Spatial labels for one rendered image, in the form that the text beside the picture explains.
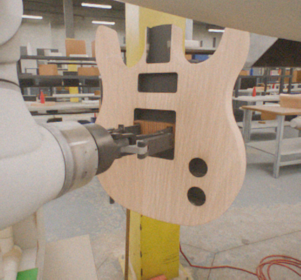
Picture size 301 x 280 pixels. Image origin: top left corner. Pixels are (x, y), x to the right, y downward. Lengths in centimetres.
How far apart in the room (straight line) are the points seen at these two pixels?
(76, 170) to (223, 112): 27
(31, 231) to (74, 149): 33
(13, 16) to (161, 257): 172
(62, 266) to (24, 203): 45
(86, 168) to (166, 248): 154
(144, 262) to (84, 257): 113
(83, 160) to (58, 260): 45
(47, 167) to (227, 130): 31
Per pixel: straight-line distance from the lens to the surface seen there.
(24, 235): 60
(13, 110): 26
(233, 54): 46
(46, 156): 27
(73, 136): 30
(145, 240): 172
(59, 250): 75
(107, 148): 34
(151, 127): 51
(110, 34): 62
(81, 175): 31
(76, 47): 524
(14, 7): 26
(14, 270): 53
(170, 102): 49
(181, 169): 50
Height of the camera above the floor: 137
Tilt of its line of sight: 12 degrees down
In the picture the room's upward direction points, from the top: straight up
